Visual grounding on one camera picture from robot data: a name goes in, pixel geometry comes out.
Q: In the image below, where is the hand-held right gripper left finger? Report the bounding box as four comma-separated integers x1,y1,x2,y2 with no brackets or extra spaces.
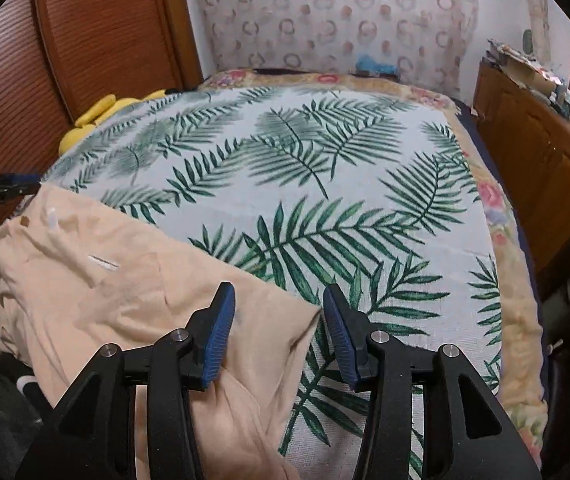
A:
15,281,237,480

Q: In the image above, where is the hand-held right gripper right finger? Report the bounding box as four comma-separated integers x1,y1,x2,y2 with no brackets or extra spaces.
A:
322,283,543,480

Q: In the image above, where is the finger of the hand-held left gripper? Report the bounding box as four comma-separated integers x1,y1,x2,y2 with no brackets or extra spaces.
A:
0,174,40,197

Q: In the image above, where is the beige printed t-shirt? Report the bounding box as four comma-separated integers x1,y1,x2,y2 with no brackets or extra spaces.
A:
0,182,323,480

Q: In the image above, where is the yellow plush toy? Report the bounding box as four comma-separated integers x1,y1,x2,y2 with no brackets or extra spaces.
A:
59,89,176,156

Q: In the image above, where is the wooden louvred wardrobe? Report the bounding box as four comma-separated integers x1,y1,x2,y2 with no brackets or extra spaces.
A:
0,0,203,241

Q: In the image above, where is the palm leaf printed blanket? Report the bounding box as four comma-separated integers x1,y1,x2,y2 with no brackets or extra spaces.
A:
40,85,503,480

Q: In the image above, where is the floral quilt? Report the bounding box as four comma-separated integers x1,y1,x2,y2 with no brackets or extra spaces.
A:
197,69,546,466

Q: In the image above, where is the long wooden cabinet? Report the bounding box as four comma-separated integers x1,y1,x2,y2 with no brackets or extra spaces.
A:
472,57,570,286

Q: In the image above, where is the blue cloth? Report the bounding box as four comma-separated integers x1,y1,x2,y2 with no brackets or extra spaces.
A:
355,55,398,75

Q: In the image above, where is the open cardboard box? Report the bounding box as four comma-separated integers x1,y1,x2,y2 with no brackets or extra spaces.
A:
502,57,561,98

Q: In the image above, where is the pile of books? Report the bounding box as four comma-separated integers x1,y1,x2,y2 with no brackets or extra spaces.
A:
485,37,516,66

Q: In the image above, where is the circle patterned wall curtain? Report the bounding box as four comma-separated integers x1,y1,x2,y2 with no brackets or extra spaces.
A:
192,0,481,86

